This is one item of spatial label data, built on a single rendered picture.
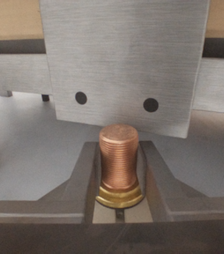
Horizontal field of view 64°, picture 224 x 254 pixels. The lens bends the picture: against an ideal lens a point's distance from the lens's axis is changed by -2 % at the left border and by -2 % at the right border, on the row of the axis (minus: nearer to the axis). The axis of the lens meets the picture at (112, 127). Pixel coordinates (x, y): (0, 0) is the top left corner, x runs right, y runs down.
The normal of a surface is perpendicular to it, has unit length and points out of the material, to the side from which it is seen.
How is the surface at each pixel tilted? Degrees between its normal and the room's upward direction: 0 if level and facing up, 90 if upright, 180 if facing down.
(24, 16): 90
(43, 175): 180
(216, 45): 90
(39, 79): 90
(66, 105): 90
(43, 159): 180
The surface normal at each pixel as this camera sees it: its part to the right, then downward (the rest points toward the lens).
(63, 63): -0.33, 0.44
